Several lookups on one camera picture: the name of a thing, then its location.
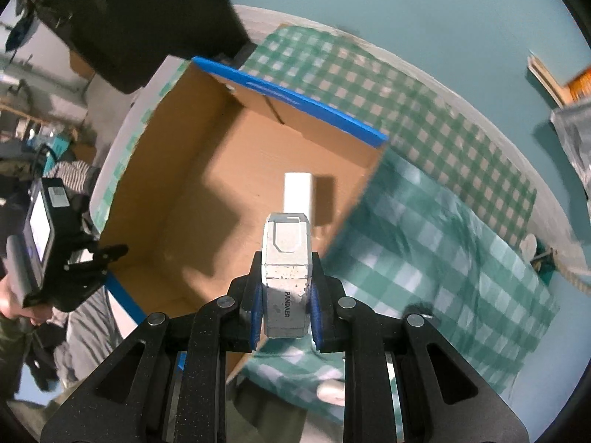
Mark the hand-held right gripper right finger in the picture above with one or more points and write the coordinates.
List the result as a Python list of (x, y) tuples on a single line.
[(316, 314)]

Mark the cardboard box with blue flaps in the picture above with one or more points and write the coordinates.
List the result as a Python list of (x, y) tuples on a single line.
[(207, 170)]

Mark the person's left hand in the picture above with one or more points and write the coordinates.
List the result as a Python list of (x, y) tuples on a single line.
[(14, 300)]

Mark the small white box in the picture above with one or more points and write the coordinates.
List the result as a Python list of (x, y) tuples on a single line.
[(298, 194)]

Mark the teal box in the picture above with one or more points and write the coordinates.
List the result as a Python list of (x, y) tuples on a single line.
[(57, 141)]

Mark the green checked tablecloth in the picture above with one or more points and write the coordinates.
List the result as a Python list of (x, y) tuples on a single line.
[(438, 240)]

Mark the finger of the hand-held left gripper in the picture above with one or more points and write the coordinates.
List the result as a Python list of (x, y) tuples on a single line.
[(108, 253)]

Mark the black and white striped cloth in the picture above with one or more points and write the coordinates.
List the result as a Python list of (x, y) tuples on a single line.
[(76, 175)]

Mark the white slipper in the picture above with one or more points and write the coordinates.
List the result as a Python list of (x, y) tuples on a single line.
[(330, 393)]

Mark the white rectangular charger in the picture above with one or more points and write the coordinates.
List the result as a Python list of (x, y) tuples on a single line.
[(286, 258)]

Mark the grey cloth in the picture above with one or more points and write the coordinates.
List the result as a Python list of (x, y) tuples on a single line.
[(92, 332)]

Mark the silver foil bag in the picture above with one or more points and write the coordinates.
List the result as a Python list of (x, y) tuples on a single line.
[(575, 138)]

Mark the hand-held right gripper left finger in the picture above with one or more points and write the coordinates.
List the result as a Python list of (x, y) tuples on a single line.
[(256, 307)]

